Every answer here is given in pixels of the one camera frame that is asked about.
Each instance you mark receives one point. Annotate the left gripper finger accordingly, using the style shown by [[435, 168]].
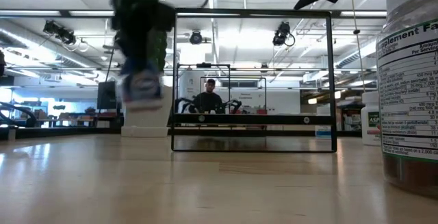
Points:
[[126, 49], [143, 49]]

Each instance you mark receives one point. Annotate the blue cap Tums bottle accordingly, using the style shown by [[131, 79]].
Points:
[[142, 88]]

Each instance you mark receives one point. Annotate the white aspirin bottle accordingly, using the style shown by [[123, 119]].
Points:
[[370, 107]]

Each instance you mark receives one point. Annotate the clear green label supplement bottle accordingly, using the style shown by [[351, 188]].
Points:
[[410, 97]]

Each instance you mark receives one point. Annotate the background black robot arm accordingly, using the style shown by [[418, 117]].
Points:
[[232, 107], [24, 112], [184, 107]]

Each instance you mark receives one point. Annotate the green cactus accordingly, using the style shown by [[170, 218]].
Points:
[[160, 51]]

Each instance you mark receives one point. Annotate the thin black rig strut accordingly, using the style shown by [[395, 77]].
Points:
[[110, 63]]

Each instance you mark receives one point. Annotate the black monitor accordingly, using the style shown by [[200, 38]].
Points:
[[106, 95]]

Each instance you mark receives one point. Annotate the thin grey rig strut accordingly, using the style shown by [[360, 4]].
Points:
[[356, 31]]

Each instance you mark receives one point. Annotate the black ceiling spotlight cluster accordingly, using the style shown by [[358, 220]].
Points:
[[60, 33]]

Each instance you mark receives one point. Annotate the white hexagonal plant pot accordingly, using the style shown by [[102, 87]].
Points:
[[147, 121]]

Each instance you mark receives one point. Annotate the person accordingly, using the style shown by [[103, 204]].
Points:
[[207, 100]]

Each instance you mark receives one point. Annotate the blue and white box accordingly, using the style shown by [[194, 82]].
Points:
[[323, 132]]

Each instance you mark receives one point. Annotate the round black ceiling camera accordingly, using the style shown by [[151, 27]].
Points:
[[195, 37]]

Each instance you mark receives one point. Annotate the background black workstation frame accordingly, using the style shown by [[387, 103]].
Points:
[[229, 65]]

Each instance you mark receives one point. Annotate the black table frame rig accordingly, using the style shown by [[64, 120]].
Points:
[[68, 133]]

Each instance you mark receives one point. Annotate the black frame wooden shelf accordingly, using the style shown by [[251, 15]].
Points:
[[253, 119]]

